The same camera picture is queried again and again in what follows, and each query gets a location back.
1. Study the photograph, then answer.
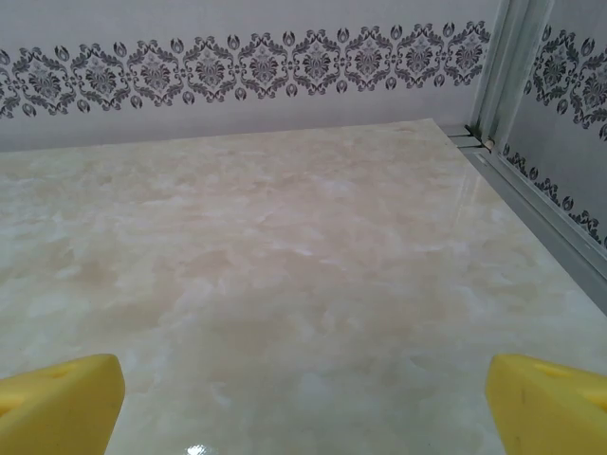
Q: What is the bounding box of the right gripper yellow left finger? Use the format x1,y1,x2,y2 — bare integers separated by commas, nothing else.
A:
0,353,127,455

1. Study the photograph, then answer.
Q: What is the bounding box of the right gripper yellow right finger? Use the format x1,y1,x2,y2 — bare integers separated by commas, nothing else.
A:
486,352,607,455

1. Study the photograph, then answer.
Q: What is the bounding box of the aluminium side rail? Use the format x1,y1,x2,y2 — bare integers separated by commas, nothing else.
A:
445,123,607,286

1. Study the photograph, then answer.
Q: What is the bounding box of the aluminium frame post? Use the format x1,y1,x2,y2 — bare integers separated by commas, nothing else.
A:
473,0,557,149

